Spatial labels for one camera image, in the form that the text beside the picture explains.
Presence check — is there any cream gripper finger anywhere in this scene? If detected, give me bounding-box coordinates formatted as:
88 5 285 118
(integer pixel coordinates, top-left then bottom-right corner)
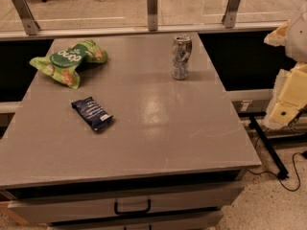
263 62 307 129
264 20 290 47

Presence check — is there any dark blue rxbar wrapper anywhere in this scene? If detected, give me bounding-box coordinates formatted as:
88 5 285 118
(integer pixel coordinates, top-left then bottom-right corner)
71 97 113 131

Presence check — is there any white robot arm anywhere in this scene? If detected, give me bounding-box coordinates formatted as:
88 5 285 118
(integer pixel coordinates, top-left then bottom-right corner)
264 3 307 129

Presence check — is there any dented silver redbull can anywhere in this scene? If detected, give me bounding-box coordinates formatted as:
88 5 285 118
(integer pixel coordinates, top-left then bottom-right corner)
172 34 192 81

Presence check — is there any black table leg stand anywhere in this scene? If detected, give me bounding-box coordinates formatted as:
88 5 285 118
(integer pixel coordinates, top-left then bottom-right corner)
248 116 289 180

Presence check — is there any grey upper drawer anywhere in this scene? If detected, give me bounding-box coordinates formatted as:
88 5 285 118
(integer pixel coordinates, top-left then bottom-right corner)
9 181 244 223

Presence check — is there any grey drawer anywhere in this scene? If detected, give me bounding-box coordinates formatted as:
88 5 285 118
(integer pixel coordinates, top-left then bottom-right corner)
47 211 223 230
9 181 244 223

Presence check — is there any grey lower drawer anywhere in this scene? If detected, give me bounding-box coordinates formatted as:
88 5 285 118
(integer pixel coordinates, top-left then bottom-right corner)
47 211 223 230

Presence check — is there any green chip bag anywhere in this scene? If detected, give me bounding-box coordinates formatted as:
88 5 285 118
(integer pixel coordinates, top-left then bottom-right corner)
30 39 108 89

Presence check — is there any right metal bracket post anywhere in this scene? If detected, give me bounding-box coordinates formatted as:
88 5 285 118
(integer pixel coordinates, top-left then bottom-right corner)
222 0 241 28

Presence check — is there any metal bracket post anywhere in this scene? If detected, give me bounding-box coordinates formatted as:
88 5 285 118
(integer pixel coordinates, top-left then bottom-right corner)
12 0 40 35
222 0 241 28
147 0 158 31

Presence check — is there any black floor cable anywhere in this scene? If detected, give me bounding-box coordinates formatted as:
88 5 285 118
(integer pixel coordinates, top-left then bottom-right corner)
248 127 307 193

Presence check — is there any grey metal window rail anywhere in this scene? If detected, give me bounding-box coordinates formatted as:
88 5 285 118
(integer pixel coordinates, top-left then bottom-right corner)
0 21 283 41

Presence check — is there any middle metal bracket post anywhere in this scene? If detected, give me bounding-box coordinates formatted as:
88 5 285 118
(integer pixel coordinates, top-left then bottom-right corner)
147 0 158 31

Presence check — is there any black drawer handle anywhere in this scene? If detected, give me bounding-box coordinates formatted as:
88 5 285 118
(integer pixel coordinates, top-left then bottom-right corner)
113 199 152 216

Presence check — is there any left metal bracket post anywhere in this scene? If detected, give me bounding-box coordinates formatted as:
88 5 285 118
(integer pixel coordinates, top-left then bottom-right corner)
12 0 40 35

